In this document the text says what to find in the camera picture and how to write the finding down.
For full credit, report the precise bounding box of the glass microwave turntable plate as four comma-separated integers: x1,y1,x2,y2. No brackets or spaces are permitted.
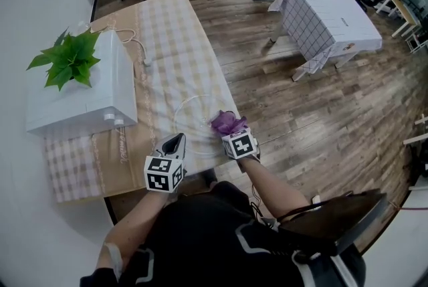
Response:
173,94,235,159

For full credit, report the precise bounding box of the person's right forearm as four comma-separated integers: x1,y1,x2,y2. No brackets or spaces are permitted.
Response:
238,155,310,223

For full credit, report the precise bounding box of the white table with wooden top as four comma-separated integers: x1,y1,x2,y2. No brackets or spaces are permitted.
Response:
374,0,423,39

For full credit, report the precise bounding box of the green leafy plant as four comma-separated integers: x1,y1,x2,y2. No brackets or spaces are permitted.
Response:
26,27,102,92

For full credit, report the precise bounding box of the person's black clothing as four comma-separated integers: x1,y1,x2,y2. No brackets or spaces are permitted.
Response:
79,180,366,287

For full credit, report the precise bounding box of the table with white grid cloth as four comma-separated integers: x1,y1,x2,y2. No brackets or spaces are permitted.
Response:
267,0,383,83

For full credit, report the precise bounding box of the purple cloth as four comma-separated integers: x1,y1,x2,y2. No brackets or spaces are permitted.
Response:
209,109,249,138

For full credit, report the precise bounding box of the person's left forearm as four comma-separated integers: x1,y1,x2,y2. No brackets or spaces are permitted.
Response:
96,190,169,280

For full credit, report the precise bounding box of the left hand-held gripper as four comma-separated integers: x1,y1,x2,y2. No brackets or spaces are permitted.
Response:
144,132,187,195

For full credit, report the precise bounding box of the white arm strap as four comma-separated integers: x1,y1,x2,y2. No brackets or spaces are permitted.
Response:
104,241,125,281

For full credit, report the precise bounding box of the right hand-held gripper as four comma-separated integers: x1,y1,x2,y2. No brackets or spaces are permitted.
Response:
221,129,261,163

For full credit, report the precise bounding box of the white microwave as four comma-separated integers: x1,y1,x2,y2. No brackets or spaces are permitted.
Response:
25,29,139,138

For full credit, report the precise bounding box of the checked beige tablecloth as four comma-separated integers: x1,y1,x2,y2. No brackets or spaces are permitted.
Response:
42,0,241,204

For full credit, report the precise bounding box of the white power cable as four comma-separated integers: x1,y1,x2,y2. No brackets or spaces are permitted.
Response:
114,27,153,68

